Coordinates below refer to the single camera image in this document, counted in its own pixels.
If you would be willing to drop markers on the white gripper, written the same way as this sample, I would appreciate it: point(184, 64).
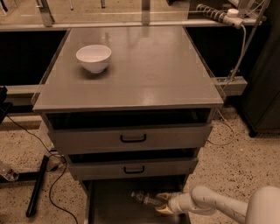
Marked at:
point(174, 202)

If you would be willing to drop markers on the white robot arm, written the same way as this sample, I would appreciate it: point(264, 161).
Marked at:
point(263, 206)

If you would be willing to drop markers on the grey top drawer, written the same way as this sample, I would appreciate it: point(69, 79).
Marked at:
point(85, 141)

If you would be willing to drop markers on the white power strip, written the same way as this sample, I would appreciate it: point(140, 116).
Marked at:
point(228, 18)

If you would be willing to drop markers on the grey drawer cabinet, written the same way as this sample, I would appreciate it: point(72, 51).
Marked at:
point(154, 77)

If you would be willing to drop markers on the clear bottle on floor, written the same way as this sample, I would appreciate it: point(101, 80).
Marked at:
point(7, 172)

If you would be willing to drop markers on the grey middle drawer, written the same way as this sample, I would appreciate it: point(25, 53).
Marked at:
point(127, 169)

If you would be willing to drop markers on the grey bottom drawer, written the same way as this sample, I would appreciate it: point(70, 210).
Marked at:
point(110, 201)

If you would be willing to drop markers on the dark cabinet at right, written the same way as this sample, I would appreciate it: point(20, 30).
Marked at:
point(260, 103)

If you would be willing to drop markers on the grey drawer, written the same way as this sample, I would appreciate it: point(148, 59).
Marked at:
point(127, 169)
point(85, 141)
point(110, 201)

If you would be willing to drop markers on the black metal floor stand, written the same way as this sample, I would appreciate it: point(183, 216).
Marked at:
point(38, 178)

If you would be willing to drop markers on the white ceramic bowl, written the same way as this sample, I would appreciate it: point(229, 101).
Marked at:
point(94, 58)

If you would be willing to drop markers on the metal frame rail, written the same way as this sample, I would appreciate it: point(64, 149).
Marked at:
point(25, 15)

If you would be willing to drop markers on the clear plastic water bottle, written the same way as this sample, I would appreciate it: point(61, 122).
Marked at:
point(146, 199)

